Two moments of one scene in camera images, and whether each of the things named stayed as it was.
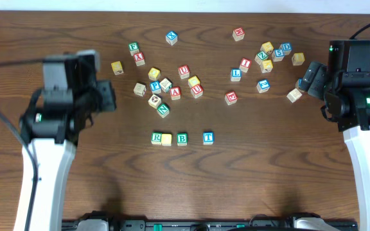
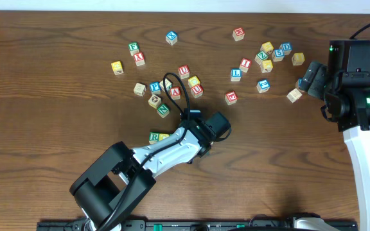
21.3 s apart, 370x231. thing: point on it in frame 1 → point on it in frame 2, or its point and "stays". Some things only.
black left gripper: x=87 y=76 → x=206 y=151
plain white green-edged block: x=166 y=85 stays
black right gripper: x=329 y=85 stays
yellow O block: x=166 y=139 stays
